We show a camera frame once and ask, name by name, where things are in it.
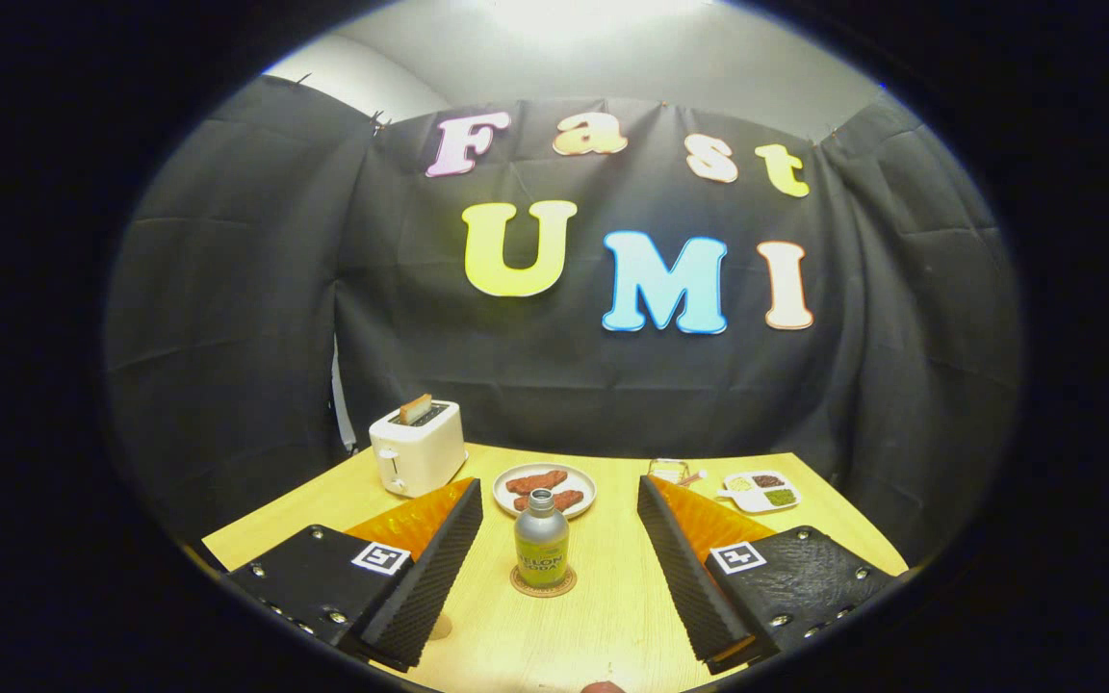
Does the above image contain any light wooden table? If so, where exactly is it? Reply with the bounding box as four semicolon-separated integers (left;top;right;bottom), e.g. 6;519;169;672
200;443;910;693

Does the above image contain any silver bottle with green label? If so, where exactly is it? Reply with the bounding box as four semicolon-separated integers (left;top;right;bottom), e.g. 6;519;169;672
514;488;571;590

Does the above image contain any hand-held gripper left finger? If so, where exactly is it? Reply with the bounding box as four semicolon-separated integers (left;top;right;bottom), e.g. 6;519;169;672
225;477;484;673

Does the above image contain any round white plate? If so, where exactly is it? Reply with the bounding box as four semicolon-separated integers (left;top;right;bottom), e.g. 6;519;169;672
493;463;598;521

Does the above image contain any white divided condiment dish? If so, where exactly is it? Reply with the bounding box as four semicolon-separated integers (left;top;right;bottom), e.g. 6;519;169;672
716;470;802;514

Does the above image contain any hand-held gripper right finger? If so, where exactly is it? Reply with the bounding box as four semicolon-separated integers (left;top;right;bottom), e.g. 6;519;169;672
635;475;894;677

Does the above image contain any round brown cork coaster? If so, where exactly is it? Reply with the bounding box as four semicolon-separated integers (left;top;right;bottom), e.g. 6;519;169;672
509;564;578;599

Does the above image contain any brown meat piece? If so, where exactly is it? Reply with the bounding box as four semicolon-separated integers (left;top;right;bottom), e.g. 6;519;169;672
514;490;584;512
506;470;567;496

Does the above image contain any white toaster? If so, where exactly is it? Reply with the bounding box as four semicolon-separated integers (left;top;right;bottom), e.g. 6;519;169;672
369;399;468;499

